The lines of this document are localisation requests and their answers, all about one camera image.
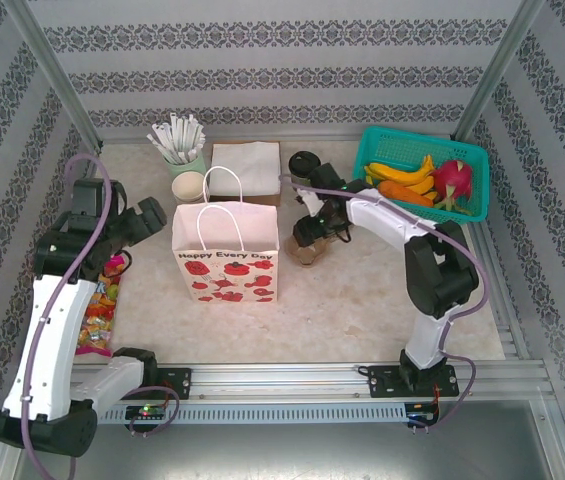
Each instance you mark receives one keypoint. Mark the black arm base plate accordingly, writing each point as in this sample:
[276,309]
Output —
[179,382]
[379,382]

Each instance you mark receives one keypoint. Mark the yellow banana bunch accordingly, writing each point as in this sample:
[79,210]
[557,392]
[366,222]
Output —
[397,172]

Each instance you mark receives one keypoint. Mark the black plastic cup lid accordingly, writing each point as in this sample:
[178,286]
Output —
[302,161]

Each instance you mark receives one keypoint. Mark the small circuit board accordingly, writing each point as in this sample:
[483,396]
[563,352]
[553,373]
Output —
[422,415]
[144,411]

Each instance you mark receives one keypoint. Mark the green paper cup stack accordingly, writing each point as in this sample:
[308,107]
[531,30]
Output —
[187,185]

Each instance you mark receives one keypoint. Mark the aluminium mounting rail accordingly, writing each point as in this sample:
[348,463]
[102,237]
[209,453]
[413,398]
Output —
[282,380]

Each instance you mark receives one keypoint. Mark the grey metal shelf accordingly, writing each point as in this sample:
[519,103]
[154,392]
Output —
[282,450]

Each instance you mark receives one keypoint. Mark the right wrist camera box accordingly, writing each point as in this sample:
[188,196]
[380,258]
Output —
[312,202]

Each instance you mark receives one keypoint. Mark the colourful candy bag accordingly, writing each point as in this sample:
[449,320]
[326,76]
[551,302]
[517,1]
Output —
[97,320]

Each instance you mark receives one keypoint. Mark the aluminium frame post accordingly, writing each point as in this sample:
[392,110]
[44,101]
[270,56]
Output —
[56,75]
[493,75]

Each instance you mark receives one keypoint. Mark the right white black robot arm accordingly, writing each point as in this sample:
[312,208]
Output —
[432,340]

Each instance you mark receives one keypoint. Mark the green straw holder cup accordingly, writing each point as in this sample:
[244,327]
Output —
[194,165]

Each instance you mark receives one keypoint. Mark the orange carrot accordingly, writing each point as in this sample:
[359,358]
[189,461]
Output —
[402,192]

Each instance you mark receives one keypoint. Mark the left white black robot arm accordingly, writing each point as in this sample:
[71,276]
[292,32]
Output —
[67,325]

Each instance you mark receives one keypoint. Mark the teal plastic basket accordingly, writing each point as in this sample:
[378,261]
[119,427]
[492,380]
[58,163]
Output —
[412,145]

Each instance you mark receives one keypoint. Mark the white red printed paper bag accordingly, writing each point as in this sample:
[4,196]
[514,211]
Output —
[227,240]

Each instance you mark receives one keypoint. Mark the pink dragon fruit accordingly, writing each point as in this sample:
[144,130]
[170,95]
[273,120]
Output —
[454,182]

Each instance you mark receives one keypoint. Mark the brown pulp cup carrier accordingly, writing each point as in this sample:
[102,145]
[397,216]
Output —
[312,257]

